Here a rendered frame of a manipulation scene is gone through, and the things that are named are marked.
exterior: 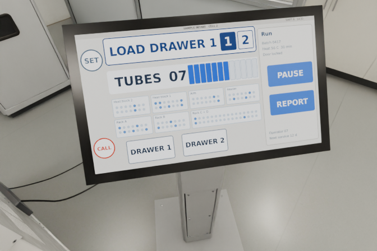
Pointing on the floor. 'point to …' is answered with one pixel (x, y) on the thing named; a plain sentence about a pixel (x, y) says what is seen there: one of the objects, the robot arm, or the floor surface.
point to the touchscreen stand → (197, 215)
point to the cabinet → (27, 225)
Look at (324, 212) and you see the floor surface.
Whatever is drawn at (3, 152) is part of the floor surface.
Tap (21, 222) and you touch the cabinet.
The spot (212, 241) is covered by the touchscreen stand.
